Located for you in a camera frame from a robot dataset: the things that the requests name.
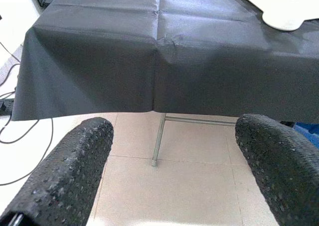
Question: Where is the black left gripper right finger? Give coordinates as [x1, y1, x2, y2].
[235, 113, 319, 226]

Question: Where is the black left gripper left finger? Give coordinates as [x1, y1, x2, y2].
[0, 116, 115, 226]

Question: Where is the white plastic children table top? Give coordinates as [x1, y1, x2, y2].
[230, 0, 319, 32]

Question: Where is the blue plastic dustpan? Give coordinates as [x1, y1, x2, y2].
[293, 122, 319, 149]

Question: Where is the black floor cable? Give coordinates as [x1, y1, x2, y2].
[0, 42, 54, 187]

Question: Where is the metal folding table frame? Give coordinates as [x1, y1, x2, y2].
[151, 112, 237, 167]

